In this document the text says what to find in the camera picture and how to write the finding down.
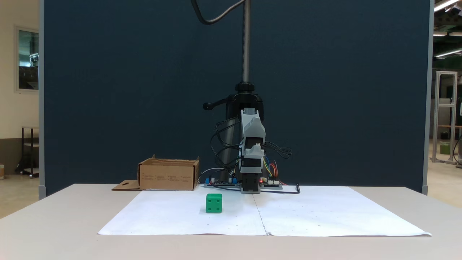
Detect green dice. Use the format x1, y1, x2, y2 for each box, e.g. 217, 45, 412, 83
206, 194, 223, 214

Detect circuit board with blue parts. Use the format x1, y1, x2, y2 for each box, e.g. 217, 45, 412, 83
205, 177, 241, 188

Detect white paper sheet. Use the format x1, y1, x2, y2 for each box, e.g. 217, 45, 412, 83
98, 188, 267, 236
253, 186, 432, 237

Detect brown cardboard box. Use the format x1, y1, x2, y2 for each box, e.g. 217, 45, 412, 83
112, 155, 200, 191

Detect dark blue partition panel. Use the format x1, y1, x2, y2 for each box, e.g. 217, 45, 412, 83
39, 0, 433, 198

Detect black shelf cart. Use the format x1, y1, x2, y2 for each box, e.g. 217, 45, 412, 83
15, 126, 39, 178

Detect ceiling light strip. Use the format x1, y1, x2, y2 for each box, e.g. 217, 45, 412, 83
434, 0, 462, 12
435, 48, 462, 59

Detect coloured jumper wires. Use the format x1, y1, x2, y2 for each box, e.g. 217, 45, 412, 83
263, 157, 286, 185

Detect circuit board with coloured wires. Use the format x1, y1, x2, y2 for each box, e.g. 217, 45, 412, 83
260, 178, 283, 190

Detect black wrist wire loop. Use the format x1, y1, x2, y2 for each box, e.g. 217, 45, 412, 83
265, 142, 292, 160

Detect black arm wire bundle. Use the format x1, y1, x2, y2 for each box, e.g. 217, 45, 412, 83
211, 118, 242, 172

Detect grey cable at board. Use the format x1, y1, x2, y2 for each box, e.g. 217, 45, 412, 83
197, 168, 227, 185

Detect black power cable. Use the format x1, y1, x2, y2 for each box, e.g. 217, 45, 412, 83
209, 183, 301, 195

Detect black and silver camera stand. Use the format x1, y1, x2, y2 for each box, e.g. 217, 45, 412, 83
203, 0, 265, 181

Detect grey hanging cable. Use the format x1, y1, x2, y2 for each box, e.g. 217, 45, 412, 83
191, 0, 247, 26

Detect aluminium frame rack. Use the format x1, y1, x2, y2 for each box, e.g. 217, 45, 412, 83
432, 71, 459, 165

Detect wall window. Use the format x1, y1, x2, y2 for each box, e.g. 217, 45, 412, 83
14, 26, 39, 92

